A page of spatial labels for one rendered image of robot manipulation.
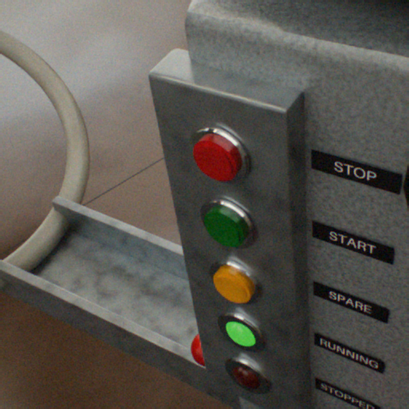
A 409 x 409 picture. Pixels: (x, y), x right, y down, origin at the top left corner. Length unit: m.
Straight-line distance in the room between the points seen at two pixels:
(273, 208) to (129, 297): 0.47
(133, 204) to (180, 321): 1.72
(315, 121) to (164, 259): 0.50
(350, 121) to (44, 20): 3.35
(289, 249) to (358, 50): 0.13
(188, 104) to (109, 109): 2.59
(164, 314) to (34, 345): 1.41
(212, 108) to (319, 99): 0.05
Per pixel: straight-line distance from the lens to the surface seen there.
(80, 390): 2.08
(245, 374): 0.52
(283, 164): 0.36
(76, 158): 0.96
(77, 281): 0.87
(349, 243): 0.40
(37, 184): 2.69
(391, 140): 0.35
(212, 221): 0.41
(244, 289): 0.44
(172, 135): 0.39
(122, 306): 0.83
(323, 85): 0.34
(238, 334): 0.48
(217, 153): 0.37
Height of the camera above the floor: 1.70
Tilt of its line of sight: 43 degrees down
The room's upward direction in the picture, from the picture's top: 9 degrees counter-clockwise
